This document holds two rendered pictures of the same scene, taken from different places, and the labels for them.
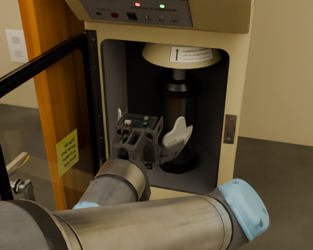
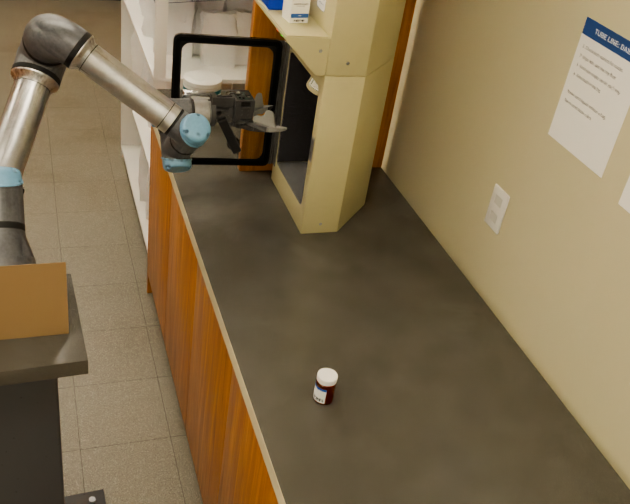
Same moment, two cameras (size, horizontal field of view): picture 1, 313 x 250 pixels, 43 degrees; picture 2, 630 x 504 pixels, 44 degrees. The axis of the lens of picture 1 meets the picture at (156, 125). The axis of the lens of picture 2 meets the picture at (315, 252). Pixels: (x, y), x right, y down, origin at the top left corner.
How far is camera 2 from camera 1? 1.77 m
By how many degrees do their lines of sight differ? 43
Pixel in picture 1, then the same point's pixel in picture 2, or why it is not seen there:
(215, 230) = (158, 109)
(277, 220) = (327, 257)
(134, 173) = (203, 107)
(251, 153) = (406, 235)
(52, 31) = (271, 32)
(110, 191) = (180, 101)
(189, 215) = (148, 91)
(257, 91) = (452, 188)
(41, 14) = (261, 17)
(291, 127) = (462, 244)
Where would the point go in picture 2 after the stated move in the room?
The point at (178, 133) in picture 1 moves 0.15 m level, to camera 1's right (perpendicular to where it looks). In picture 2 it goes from (266, 120) to (295, 145)
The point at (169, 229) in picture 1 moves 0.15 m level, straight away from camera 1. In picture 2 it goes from (130, 82) to (189, 77)
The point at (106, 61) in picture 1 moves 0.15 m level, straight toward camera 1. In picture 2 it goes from (293, 69) to (251, 76)
